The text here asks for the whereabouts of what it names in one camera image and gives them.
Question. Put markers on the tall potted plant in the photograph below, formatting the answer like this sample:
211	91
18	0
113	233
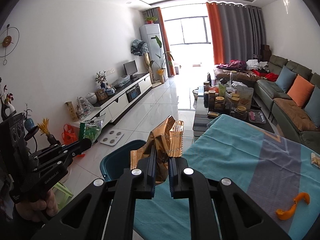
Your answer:
164	58

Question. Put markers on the blue cushion right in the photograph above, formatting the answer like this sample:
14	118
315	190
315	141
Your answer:
313	107

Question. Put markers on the white tv cabinet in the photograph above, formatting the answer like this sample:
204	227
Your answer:
115	106

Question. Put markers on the orange cushion left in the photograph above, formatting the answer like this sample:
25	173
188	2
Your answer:
300	91

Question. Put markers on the orange plastic bag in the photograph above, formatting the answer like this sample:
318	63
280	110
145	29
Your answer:
69	135

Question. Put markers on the blue cushion left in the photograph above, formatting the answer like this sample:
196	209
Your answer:
285	79

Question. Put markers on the orange peel piece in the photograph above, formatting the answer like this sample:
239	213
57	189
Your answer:
287	214

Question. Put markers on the green sectional sofa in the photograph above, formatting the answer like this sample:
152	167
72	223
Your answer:
293	121

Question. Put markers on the blue cushion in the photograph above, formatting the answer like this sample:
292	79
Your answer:
313	107
285	79

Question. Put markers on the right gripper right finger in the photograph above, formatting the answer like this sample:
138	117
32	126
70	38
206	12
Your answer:
219	209

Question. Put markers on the white bathroom scale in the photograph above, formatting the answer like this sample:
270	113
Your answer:
112	137

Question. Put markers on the left hand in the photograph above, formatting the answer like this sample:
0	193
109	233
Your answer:
33	210

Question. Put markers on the small black monitor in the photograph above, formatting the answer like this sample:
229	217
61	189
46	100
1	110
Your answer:
130	69

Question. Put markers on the cracker packet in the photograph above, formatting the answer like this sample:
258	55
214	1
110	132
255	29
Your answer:
315	159

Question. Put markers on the green snack wrapper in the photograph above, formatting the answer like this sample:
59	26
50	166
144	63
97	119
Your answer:
91	129

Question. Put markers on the blue grey tablecloth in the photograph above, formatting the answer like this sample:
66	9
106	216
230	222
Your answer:
271	169

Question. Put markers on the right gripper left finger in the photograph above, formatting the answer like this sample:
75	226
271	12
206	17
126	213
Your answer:
105	209

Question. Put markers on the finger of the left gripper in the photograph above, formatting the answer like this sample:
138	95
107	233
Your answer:
51	154
72	150

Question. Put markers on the teal trash bin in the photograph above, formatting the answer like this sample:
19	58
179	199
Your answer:
112	166

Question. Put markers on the white standing air conditioner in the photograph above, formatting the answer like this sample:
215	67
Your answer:
148	33

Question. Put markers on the orange grey curtain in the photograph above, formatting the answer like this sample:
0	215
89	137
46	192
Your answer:
238	31

